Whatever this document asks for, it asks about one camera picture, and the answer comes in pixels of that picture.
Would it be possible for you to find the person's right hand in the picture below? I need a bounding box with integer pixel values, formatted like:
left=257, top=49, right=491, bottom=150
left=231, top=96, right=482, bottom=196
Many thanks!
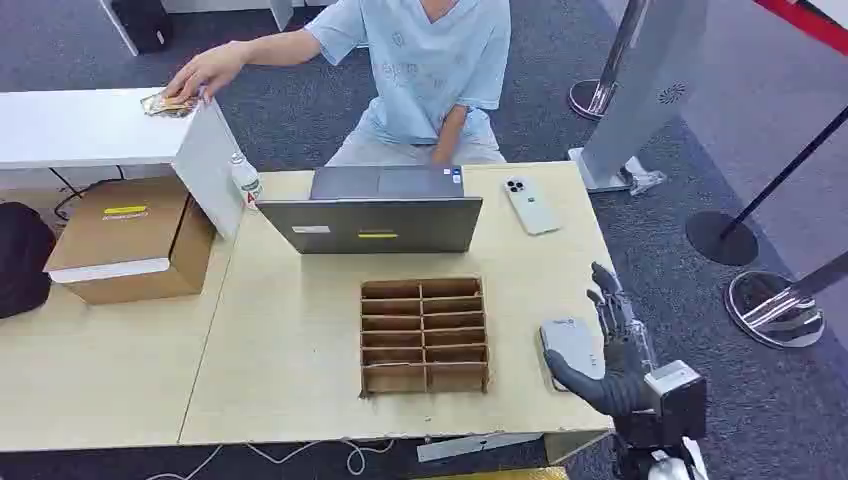
left=163, top=40, right=252, bottom=105

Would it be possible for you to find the flat grey card device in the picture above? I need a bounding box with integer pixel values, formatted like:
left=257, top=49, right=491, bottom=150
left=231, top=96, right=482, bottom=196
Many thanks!
left=538, top=316, right=607, bottom=392

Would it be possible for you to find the white smartphone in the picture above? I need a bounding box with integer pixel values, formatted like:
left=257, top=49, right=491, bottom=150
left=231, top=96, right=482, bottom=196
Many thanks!
left=503, top=175, right=562, bottom=237

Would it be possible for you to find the grey metal bracket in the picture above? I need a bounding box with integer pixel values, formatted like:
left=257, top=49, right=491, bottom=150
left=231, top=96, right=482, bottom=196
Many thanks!
left=417, top=432, right=546, bottom=464

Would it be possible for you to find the black bag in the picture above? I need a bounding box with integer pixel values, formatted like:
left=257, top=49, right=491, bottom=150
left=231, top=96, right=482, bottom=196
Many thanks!
left=0, top=201, right=58, bottom=321

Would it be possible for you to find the clear plastic water bottle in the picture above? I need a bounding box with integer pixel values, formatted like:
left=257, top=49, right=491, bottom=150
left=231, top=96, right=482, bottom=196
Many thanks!
left=229, top=152, right=264, bottom=212

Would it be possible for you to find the wooden slotted card box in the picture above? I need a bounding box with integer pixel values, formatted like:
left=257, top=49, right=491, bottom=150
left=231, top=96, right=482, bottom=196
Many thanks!
left=359, top=276, right=492, bottom=399

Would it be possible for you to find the red barrier belt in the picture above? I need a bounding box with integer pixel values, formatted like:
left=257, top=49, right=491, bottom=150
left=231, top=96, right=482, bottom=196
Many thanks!
left=753, top=0, right=848, bottom=56

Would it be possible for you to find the yellow sheet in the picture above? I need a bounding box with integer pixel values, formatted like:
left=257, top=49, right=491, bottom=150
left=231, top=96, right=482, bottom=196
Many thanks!
left=423, top=466, right=571, bottom=480

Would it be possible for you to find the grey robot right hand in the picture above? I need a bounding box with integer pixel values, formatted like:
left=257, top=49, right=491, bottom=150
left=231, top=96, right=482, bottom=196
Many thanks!
left=544, top=262, right=657, bottom=419

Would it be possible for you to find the person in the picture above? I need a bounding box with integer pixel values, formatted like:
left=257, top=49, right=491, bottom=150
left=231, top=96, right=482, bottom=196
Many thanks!
left=163, top=0, right=513, bottom=167

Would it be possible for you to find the chrome stanchion with black post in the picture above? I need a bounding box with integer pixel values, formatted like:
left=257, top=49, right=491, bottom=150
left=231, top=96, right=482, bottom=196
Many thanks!
left=723, top=250, right=848, bottom=350

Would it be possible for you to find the chrome stanchion post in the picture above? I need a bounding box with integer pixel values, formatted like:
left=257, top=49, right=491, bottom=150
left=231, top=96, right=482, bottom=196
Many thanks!
left=568, top=0, right=649, bottom=123

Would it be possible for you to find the black cable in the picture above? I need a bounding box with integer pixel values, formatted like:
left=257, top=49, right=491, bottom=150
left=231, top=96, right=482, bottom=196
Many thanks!
left=50, top=165, right=127, bottom=223

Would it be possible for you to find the white cable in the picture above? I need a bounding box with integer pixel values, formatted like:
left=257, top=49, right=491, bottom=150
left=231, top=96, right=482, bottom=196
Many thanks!
left=145, top=438, right=396, bottom=480

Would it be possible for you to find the grey laptop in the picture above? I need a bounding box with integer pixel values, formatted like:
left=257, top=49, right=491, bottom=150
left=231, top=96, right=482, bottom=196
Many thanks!
left=256, top=164, right=485, bottom=256

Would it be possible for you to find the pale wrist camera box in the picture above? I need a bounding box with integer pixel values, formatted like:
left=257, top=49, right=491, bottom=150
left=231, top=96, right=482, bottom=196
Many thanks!
left=643, top=360, right=708, bottom=444

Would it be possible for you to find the black stanchion post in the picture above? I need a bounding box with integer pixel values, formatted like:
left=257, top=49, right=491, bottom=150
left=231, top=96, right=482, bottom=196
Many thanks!
left=685, top=104, right=848, bottom=268

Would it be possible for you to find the grey kiosk stand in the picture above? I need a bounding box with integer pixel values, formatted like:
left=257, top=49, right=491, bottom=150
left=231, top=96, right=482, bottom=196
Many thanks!
left=568, top=0, right=711, bottom=197

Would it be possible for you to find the brown cardboard box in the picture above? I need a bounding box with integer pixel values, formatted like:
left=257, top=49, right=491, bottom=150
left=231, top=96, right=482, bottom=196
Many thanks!
left=43, top=175, right=218, bottom=306

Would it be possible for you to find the white desk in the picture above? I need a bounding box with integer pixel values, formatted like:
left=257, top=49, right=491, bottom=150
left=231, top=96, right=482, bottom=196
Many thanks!
left=0, top=87, right=248, bottom=241

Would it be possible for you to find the black box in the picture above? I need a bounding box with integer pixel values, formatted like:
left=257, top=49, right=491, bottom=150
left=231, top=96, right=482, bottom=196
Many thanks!
left=109, top=0, right=175, bottom=56

